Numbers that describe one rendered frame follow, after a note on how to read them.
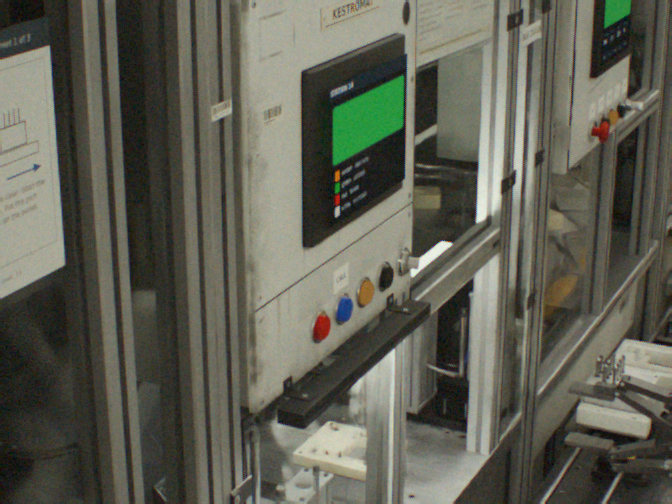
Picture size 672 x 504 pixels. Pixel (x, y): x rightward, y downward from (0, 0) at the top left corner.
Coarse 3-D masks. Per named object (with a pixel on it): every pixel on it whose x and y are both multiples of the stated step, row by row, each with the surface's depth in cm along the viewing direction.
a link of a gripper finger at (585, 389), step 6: (576, 384) 194; (582, 384) 194; (588, 384) 194; (570, 390) 193; (576, 390) 192; (582, 390) 192; (588, 390) 192; (588, 396) 192; (594, 396) 191; (600, 396) 191; (606, 396) 190; (612, 396) 190
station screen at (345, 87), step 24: (384, 72) 153; (336, 96) 142; (360, 96) 148; (384, 144) 156; (336, 168) 145; (360, 168) 151; (384, 168) 157; (336, 192) 146; (360, 192) 152; (336, 216) 147
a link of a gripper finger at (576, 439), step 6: (570, 432) 198; (570, 438) 196; (576, 438) 196; (582, 438) 196; (588, 438) 196; (594, 438) 196; (600, 438) 196; (570, 444) 195; (576, 444) 195; (582, 444) 195; (588, 444) 194; (594, 444) 194; (600, 444) 194; (606, 444) 194; (612, 444) 195; (600, 450) 193; (606, 450) 193
